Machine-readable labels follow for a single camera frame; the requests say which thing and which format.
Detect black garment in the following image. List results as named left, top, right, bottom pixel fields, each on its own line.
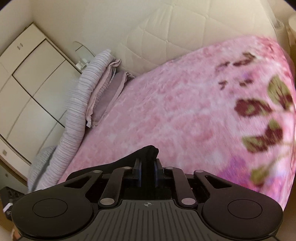
left=66, top=145, right=159, bottom=181

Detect pink floral bed blanket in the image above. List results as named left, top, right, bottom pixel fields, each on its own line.
left=61, top=36, right=295, bottom=207

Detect lilac pillow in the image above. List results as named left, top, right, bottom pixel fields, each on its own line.
left=86, top=59, right=134, bottom=128

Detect grey knitted cushion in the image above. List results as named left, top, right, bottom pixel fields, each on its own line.
left=28, top=146, right=57, bottom=190

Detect striped lilac quilt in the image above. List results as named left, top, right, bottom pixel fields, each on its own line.
left=28, top=49, right=113, bottom=193

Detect glass corner shelf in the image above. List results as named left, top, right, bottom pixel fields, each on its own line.
left=72, top=41, right=95, bottom=71

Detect cream wardrobe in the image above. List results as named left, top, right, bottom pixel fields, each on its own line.
left=1, top=24, right=80, bottom=179

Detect cream quilted headboard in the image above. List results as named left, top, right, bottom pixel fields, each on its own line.
left=115, top=0, right=290, bottom=75

